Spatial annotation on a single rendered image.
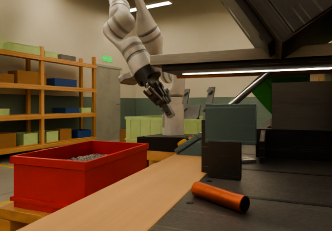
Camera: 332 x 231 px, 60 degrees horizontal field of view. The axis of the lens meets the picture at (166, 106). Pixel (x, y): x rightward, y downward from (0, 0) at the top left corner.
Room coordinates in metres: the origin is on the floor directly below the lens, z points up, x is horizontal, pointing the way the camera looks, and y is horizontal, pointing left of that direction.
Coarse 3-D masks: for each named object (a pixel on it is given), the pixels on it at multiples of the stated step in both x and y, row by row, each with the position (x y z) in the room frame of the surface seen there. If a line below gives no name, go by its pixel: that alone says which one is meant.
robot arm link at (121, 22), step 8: (112, 8) 0.92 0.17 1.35; (120, 8) 0.87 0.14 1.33; (128, 8) 0.95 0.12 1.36; (112, 16) 0.87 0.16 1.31; (120, 16) 0.85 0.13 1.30; (128, 16) 0.85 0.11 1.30; (112, 24) 0.86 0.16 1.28; (120, 24) 0.85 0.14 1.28; (128, 24) 0.85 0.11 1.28; (120, 32) 0.87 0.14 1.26; (128, 32) 0.88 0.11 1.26
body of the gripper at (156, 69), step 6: (144, 66) 0.82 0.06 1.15; (150, 66) 0.82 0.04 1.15; (138, 72) 0.82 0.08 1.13; (144, 72) 0.81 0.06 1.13; (150, 72) 0.81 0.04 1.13; (156, 72) 0.82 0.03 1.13; (138, 78) 0.82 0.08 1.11; (144, 78) 0.81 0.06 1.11; (150, 78) 0.82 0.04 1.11; (156, 78) 0.85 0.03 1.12; (138, 84) 0.84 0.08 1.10; (144, 84) 0.80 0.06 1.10; (150, 84) 0.80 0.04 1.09; (156, 90) 0.81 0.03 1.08
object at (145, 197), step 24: (168, 168) 0.62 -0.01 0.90; (192, 168) 0.62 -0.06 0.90; (96, 192) 0.45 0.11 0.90; (120, 192) 0.45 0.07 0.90; (144, 192) 0.45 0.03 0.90; (168, 192) 0.45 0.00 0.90; (48, 216) 0.36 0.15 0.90; (72, 216) 0.36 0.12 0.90; (96, 216) 0.36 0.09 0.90; (120, 216) 0.36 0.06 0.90; (144, 216) 0.36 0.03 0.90
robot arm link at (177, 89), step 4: (164, 72) 1.30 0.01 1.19; (164, 76) 1.30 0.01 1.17; (168, 76) 1.29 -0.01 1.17; (172, 76) 1.27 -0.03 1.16; (168, 80) 1.31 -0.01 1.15; (172, 80) 1.27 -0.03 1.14; (176, 80) 1.27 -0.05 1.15; (180, 80) 1.29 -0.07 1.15; (184, 80) 1.32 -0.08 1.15; (172, 84) 1.27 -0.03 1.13; (176, 84) 1.27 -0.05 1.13; (180, 84) 1.29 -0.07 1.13; (184, 84) 1.32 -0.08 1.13; (168, 88) 1.29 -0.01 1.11; (172, 88) 1.27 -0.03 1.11; (176, 88) 1.27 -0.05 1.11; (180, 88) 1.29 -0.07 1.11; (184, 88) 1.32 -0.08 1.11; (172, 92) 1.27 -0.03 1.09; (176, 92) 1.27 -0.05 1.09; (180, 92) 1.29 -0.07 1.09; (172, 96) 1.27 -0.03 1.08; (176, 96) 1.28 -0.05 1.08; (180, 96) 1.28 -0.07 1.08
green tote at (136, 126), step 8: (128, 120) 1.89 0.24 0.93; (136, 120) 1.84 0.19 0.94; (144, 120) 1.80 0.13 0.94; (152, 120) 1.76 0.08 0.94; (160, 120) 1.71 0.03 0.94; (184, 120) 1.60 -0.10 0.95; (192, 120) 1.57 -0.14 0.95; (200, 120) 1.54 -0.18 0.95; (128, 128) 1.89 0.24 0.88; (136, 128) 1.84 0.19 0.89; (144, 128) 1.80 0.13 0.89; (152, 128) 1.76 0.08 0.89; (160, 128) 1.71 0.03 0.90; (184, 128) 1.60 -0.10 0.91; (192, 128) 1.58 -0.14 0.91; (200, 128) 1.54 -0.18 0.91; (128, 136) 1.89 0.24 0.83; (136, 136) 1.84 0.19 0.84
